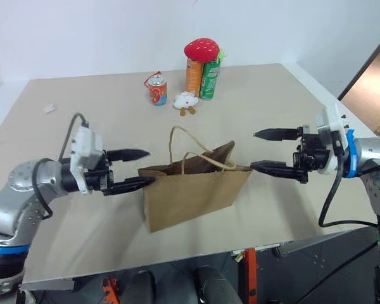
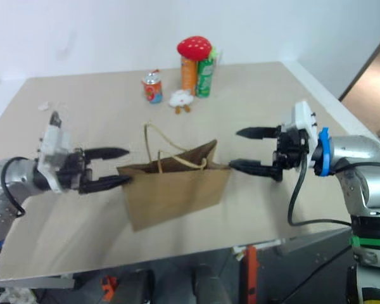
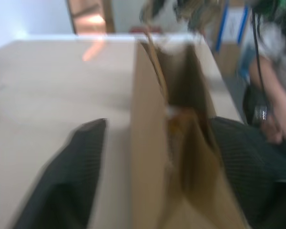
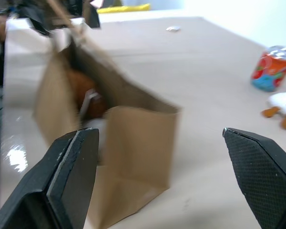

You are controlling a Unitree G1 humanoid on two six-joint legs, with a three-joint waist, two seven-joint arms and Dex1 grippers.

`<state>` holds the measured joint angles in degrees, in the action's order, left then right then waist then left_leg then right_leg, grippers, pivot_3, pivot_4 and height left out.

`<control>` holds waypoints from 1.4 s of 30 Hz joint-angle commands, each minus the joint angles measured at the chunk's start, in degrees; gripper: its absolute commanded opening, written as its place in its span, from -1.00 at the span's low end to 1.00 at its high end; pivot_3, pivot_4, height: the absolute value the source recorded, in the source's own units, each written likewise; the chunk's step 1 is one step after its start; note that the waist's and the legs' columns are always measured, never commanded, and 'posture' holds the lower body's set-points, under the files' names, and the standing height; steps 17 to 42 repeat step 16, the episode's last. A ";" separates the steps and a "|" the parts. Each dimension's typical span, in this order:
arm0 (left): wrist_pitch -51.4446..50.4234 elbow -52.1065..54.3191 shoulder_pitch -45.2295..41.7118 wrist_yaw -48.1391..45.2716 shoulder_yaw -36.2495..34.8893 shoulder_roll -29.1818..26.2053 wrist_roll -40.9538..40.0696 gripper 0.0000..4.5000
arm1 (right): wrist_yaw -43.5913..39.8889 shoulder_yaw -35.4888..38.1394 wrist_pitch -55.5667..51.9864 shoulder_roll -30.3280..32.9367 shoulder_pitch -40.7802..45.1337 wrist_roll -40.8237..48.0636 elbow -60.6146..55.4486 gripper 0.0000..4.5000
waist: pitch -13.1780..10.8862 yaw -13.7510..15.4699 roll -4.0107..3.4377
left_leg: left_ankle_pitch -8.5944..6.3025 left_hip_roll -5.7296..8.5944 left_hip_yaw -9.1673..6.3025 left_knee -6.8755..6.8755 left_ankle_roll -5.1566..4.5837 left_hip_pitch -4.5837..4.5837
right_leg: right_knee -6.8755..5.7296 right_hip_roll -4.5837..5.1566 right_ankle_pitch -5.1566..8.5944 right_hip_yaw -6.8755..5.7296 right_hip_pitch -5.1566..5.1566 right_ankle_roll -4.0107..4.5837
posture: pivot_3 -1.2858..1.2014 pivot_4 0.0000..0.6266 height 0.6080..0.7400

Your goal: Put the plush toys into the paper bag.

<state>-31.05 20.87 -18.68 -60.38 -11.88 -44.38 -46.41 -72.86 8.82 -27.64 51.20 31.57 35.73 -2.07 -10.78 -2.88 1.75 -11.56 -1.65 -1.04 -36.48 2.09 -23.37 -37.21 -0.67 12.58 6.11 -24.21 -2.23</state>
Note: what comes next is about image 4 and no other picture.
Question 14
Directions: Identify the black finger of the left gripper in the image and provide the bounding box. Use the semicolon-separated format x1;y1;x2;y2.
84;4;101;29
26;7;53;37

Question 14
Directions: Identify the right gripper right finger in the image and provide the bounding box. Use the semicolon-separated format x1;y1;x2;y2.
222;127;286;229

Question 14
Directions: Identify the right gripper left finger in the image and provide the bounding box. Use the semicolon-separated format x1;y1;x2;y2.
0;127;100;229

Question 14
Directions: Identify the yellow and white plush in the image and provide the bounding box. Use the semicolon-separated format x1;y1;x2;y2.
66;68;109;165

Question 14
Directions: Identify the brown paper bag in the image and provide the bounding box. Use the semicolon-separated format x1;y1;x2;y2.
33;0;182;229

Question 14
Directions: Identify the yellow flat object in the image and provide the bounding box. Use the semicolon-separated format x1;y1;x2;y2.
96;3;151;14

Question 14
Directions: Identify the white plush with brown feet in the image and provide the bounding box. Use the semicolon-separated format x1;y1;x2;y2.
260;90;286;131

